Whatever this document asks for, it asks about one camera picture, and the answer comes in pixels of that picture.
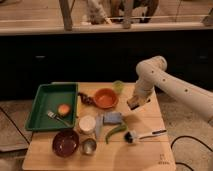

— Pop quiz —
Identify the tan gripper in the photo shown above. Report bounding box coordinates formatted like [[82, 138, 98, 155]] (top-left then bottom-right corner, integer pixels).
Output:
[[127, 95, 149, 110]]

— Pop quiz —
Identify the light blue eraser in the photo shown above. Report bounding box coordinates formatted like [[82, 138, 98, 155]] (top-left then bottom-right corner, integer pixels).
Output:
[[95, 114, 104, 140]]

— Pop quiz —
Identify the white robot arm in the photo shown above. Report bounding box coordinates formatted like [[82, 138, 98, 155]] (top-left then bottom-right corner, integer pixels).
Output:
[[127, 56, 213, 127]]

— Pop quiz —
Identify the small green cup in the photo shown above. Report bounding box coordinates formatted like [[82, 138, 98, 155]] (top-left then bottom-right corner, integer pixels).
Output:
[[113, 80, 124, 94]]

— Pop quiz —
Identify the white paper cup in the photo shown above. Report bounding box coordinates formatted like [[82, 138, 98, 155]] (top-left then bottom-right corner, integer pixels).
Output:
[[79, 115, 96, 134]]

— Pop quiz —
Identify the small metal cup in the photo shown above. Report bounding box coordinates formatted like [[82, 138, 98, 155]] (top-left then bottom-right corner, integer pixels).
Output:
[[81, 138, 97, 155]]

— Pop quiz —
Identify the orange bowl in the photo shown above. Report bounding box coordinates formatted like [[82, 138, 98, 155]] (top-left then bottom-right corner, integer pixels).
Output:
[[93, 88, 118, 109]]

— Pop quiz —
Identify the blue sponge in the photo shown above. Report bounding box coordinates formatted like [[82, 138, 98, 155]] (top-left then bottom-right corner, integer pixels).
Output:
[[104, 112, 122, 124]]

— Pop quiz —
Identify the black white dish brush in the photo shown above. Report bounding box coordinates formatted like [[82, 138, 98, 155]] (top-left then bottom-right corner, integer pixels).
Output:
[[124, 130, 166, 144]]

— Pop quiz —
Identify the wooden board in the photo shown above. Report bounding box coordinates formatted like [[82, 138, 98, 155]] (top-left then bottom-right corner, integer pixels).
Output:
[[22, 83, 176, 171]]

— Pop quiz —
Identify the orange fruit toy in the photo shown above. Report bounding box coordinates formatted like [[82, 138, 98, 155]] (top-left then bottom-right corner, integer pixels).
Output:
[[57, 104, 71, 117]]

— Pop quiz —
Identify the dark red bowl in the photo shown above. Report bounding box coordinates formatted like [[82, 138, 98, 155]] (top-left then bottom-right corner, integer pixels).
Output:
[[52, 130, 79, 158]]

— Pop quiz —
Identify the green plastic tray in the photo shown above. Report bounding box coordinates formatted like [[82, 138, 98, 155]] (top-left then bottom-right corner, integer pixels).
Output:
[[25, 83, 78, 131]]

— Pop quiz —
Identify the silver fork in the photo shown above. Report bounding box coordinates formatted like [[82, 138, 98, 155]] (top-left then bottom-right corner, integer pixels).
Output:
[[47, 111, 71, 127]]

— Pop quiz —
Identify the dark brown chain toy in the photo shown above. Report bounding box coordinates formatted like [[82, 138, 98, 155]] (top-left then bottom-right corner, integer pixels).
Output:
[[78, 92, 95, 106]]

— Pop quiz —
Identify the black cable right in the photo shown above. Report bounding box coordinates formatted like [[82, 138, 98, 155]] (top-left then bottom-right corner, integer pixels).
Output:
[[170, 135, 213, 171]]

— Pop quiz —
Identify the black cable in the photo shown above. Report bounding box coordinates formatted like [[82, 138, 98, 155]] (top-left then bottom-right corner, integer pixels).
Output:
[[170, 135, 213, 171], [0, 107, 34, 146]]

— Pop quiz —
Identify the black cable left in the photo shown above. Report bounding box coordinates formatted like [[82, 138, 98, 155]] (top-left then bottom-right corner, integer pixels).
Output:
[[0, 107, 34, 146]]

